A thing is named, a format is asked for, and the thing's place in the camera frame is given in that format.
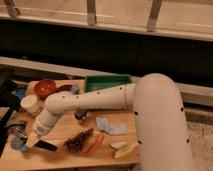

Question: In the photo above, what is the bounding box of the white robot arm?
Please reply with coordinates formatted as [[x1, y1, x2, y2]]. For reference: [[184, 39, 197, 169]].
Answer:
[[26, 73, 194, 171]]

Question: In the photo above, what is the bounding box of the blue plastic cup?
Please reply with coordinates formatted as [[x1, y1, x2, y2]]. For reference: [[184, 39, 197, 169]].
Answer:
[[10, 137, 29, 152]]

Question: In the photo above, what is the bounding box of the white paper cup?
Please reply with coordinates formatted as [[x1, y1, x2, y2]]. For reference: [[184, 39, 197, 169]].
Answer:
[[20, 95, 40, 116]]

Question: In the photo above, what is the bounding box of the bunch of dark grapes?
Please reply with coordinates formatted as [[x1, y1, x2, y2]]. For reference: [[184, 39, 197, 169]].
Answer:
[[64, 128, 94, 154]]

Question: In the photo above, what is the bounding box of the black stand at left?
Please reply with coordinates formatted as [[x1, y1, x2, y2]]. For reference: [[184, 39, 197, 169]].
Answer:
[[0, 68, 20, 156]]

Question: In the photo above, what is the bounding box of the red bowl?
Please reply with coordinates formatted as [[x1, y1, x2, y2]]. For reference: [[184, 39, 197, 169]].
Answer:
[[34, 79, 56, 99]]

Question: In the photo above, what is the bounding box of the dark brown box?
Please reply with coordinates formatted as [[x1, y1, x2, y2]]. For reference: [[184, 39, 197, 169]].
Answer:
[[74, 109, 88, 120]]

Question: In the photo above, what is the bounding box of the purple bowl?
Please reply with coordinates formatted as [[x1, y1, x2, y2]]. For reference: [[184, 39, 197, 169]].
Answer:
[[55, 84, 72, 93]]

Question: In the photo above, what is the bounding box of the blue sponge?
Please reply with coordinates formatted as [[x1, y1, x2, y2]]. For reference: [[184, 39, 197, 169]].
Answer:
[[70, 84, 80, 95]]

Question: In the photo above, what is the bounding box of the green plastic tray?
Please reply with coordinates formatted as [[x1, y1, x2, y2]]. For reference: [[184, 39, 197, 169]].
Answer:
[[84, 74, 132, 92]]

